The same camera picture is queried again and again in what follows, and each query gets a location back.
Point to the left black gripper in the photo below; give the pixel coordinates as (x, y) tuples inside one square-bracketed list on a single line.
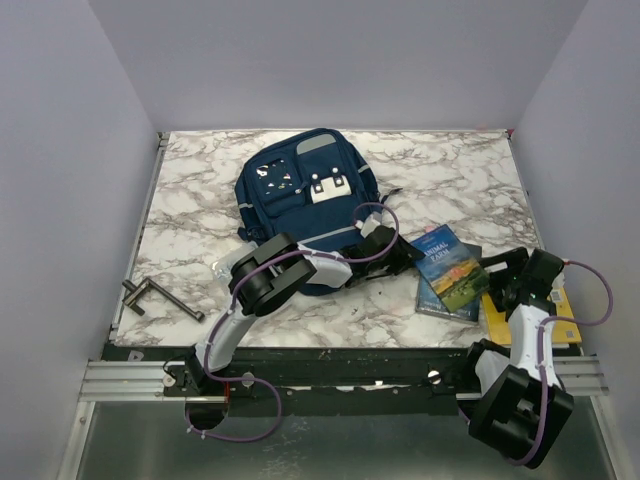
[(405, 255)]

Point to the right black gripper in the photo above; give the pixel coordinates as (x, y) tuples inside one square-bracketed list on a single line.
[(516, 260)]

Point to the dark blue hardcover book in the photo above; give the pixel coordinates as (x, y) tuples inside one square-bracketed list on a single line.
[(427, 303)]

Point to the Animal Farm blue book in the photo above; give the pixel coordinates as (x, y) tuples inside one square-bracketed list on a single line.
[(450, 269)]

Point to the navy blue student backpack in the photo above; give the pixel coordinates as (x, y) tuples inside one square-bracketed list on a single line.
[(313, 186)]

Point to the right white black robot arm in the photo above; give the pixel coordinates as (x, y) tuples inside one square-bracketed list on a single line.
[(523, 406)]

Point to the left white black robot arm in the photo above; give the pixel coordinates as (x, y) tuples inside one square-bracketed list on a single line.
[(265, 279)]

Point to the clear plastic parts box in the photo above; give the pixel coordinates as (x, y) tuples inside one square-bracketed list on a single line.
[(222, 267)]

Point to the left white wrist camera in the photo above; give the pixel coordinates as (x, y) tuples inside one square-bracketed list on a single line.
[(369, 225)]

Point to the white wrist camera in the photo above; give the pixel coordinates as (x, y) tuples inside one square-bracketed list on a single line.
[(559, 281), (369, 225)]

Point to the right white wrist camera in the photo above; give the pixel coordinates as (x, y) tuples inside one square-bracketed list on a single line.
[(559, 281)]

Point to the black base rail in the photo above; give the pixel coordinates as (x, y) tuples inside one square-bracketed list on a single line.
[(317, 381)]

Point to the aluminium extrusion frame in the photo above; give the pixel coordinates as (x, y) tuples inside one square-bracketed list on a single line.
[(122, 381)]

